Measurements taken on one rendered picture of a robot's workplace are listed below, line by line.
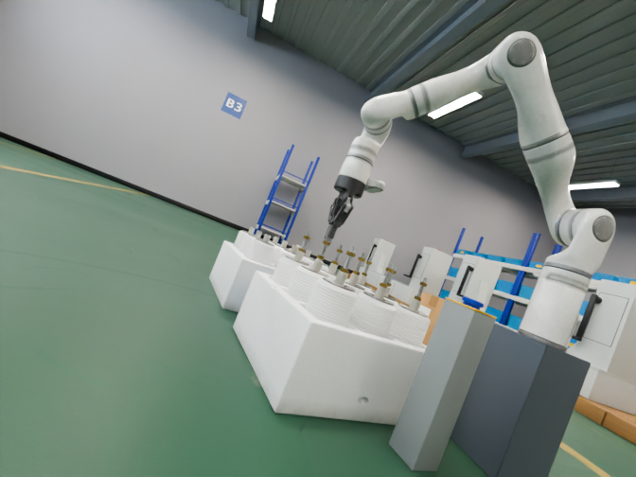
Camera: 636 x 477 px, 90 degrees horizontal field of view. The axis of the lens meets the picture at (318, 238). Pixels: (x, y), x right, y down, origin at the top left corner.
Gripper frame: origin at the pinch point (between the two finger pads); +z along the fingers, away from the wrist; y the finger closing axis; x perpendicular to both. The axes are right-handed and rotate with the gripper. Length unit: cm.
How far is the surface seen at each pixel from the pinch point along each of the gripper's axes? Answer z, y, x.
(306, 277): 12.1, 3.9, -2.5
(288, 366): 27.2, 19.2, -2.9
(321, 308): 15.6, 15.1, 0.1
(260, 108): -214, -604, -85
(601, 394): 23, -64, 201
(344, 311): 14.6, 15.8, 4.7
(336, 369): 25.3, 18.4, 6.7
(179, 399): 35.4, 24.2, -19.1
